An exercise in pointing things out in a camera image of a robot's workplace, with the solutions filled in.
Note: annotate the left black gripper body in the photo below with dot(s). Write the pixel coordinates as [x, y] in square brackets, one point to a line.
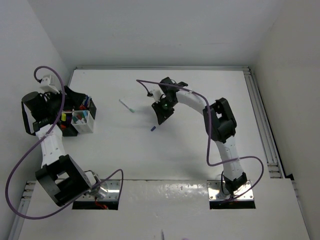
[54, 105]

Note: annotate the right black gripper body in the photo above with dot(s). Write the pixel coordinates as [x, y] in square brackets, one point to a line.
[167, 98]

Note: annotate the yellow cap black highlighter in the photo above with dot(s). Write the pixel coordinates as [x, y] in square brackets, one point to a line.
[63, 117]

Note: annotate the mint cap white marker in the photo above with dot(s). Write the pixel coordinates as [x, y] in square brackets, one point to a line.
[126, 106]

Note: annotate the teal cap white marker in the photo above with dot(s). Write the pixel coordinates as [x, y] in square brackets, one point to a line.
[74, 119]

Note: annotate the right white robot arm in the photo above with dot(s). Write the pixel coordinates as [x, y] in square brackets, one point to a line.
[219, 122]

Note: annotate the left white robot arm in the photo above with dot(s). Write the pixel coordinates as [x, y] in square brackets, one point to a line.
[59, 175]

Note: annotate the black and white pen organizer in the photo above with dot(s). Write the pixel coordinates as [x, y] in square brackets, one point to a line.
[73, 107]

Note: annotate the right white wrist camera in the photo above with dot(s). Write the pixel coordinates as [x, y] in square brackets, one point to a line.
[155, 94]

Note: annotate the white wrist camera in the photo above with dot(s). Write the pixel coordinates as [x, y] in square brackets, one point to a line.
[48, 84]
[155, 94]

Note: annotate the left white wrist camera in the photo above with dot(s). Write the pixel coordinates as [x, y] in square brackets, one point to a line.
[48, 84]

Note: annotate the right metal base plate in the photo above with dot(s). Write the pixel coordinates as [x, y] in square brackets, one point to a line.
[215, 193]

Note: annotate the metal base plate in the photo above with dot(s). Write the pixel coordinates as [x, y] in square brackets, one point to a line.
[215, 193]
[107, 191]

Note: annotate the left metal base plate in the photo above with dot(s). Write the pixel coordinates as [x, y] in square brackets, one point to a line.
[107, 191]

